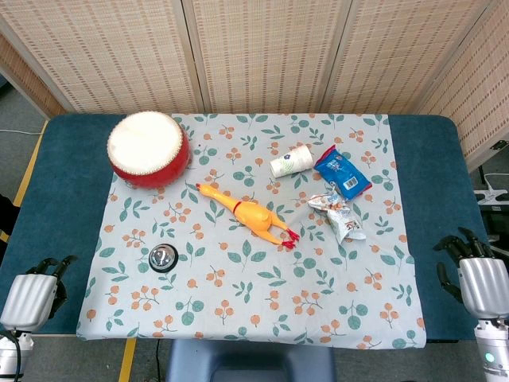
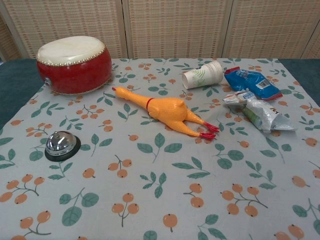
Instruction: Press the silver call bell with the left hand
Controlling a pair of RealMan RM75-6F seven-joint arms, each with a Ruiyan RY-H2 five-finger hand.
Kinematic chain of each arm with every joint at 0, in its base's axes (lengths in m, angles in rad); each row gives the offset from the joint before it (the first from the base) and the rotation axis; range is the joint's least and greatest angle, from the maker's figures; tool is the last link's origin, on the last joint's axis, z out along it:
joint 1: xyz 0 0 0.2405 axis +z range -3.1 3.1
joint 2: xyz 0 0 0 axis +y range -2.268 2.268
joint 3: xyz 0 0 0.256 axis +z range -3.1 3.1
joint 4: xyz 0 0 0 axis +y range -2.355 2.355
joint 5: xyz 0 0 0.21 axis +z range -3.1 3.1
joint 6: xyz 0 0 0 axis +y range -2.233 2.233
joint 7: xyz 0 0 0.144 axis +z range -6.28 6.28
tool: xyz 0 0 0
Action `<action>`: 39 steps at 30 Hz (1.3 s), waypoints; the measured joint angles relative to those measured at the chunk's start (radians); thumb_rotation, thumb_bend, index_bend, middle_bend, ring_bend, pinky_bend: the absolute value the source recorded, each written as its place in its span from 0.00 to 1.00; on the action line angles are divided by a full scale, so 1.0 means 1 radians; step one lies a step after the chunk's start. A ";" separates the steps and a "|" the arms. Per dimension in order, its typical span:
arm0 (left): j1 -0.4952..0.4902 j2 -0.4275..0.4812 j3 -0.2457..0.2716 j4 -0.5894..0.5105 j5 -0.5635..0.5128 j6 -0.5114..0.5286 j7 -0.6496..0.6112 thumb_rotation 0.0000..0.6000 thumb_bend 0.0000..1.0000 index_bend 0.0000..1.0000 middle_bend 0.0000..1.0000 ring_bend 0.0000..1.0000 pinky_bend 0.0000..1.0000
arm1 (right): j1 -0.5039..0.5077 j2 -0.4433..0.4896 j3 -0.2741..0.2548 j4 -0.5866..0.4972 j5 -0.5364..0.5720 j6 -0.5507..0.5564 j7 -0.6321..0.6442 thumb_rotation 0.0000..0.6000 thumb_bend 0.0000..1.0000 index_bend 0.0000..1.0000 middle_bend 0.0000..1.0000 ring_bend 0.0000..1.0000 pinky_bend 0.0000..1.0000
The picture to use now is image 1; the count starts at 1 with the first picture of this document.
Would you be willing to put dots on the black call bell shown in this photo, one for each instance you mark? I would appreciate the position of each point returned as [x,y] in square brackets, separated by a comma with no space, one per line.
[162,258]

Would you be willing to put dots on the yellow rubber chicken toy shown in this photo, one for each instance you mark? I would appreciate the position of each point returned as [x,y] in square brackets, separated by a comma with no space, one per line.
[252,213]

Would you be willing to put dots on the woven folding screen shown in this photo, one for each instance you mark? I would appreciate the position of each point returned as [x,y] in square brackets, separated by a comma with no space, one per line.
[254,51]

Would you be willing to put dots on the white paper cup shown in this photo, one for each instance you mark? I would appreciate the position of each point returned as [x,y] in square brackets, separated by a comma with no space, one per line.
[292,160]

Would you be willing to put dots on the blue snack packet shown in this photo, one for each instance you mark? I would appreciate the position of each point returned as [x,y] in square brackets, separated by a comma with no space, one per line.
[342,174]

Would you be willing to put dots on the red Chinese drum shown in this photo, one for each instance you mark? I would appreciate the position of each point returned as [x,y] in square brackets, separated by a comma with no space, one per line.
[148,150]

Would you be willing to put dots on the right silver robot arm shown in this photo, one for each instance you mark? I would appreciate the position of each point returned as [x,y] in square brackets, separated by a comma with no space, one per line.
[493,350]

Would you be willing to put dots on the floral printed tablecloth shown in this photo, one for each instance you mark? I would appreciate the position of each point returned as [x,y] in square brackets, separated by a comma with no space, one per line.
[254,278]

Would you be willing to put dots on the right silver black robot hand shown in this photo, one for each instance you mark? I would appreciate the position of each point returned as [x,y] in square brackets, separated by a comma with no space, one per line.
[483,284]

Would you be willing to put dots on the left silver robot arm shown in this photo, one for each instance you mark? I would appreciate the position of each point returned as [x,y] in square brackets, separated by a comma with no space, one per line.
[11,354]

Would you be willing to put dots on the crumpled white snack wrapper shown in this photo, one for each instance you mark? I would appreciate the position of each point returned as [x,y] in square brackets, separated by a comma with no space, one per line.
[338,215]

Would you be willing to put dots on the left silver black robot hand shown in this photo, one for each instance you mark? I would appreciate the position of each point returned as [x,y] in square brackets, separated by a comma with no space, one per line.
[29,296]

